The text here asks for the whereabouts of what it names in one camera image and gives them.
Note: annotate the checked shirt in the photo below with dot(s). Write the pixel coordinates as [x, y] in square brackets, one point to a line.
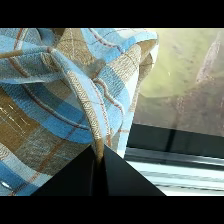
[63, 96]

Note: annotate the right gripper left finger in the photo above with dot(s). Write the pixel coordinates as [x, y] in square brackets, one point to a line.
[71, 176]

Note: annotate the silver frame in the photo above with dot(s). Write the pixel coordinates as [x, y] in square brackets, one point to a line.
[176, 170]

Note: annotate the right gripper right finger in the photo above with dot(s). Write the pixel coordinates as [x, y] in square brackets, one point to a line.
[128, 178]

